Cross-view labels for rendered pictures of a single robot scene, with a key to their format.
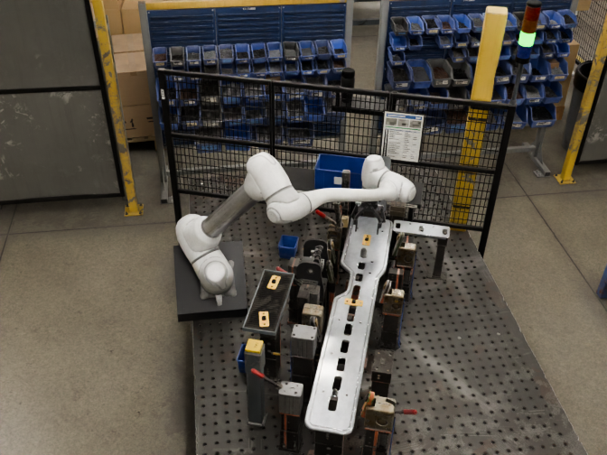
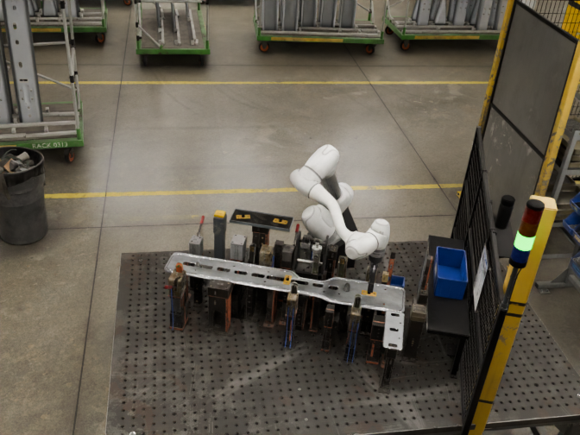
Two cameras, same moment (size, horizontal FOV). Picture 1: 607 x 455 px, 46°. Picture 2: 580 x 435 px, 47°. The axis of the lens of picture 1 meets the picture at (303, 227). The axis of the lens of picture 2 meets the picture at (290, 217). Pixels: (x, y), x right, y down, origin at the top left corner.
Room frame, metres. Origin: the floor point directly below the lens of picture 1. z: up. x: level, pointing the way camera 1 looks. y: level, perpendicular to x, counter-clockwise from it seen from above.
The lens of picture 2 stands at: (2.19, -3.22, 3.36)
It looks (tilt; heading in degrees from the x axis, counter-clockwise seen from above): 33 degrees down; 87
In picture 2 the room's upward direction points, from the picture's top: 4 degrees clockwise
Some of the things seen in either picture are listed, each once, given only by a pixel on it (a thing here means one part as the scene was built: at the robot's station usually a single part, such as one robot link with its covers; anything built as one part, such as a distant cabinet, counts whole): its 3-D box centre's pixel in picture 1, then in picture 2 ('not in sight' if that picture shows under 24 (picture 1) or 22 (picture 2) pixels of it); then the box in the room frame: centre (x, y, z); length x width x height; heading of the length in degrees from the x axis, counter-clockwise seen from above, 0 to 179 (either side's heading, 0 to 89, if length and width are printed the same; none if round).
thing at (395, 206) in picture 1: (395, 229); (413, 333); (3.04, -0.50, 0.88); 0.08 x 0.08 x 0.36; 79
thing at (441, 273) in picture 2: (343, 173); (450, 272); (3.26, -0.22, 1.10); 0.30 x 0.17 x 0.13; 80
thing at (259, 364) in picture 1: (256, 385); (219, 245); (1.92, 0.19, 0.92); 0.08 x 0.08 x 0.44; 79
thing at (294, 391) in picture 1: (290, 417); (196, 263); (1.79, 0.04, 0.88); 0.11 x 0.10 x 0.36; 79
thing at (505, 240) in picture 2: (367, 97); (501, 231); (3.44, -0.33, 1.46); 0.36 x 0.15 x 0.18; 79
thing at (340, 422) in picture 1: (354, 306); (283, 280); (2.32, -0.24, 1.00); 1.38 x 0.22 x 0.02; 169
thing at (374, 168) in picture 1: (375, 171); (378, 234); (2.79, -0.33, 1.41); 0.13 x 0.11 x 0.16; 46
